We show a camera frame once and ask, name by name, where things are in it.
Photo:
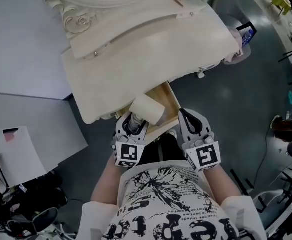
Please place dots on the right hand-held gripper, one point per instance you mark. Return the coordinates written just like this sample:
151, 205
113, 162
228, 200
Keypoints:
206, 156

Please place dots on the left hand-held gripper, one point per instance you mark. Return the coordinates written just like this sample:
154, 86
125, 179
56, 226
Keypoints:
128, 153

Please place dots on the cream hair dryer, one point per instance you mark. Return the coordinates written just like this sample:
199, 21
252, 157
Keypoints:
147, 108

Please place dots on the wooden drawer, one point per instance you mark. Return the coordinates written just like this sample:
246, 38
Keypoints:
167, 101

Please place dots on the person's right forearm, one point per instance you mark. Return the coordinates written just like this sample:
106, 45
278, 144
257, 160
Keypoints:
223, 184

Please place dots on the person's left forearm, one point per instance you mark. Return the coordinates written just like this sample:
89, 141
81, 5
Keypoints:
105, 181

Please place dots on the white drawer knob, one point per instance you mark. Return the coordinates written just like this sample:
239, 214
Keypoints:
200, 72

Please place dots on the person's black trousers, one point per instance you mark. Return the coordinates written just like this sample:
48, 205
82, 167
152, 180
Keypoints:
165, 149

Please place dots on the cream dressing table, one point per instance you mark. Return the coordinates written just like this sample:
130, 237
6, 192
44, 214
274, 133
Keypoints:
135, 69

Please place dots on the pink round stool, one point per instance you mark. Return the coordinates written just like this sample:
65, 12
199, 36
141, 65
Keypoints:
235, 56

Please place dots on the white printed shirt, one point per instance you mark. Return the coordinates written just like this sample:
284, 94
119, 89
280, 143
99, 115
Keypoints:
165, 204

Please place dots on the teal small packet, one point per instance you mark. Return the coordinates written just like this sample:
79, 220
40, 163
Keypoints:
290, 97

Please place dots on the blue water bottle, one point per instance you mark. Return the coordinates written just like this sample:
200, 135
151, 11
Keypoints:
246, 37

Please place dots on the white cardboard box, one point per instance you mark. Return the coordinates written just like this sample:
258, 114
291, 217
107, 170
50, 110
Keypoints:
23, 156

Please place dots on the brown wooden comb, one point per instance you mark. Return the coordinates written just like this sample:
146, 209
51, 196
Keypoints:
176, 1

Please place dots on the pile of black equipment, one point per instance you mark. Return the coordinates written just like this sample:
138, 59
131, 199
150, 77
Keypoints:
18, 209

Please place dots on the yellow-green small chair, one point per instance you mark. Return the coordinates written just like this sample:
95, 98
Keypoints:
280, 0

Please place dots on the black metal frame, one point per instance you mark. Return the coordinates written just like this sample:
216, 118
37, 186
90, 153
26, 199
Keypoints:
250, 186

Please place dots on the cream carved mirror frame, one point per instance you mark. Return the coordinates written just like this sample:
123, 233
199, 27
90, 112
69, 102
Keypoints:
86, 6

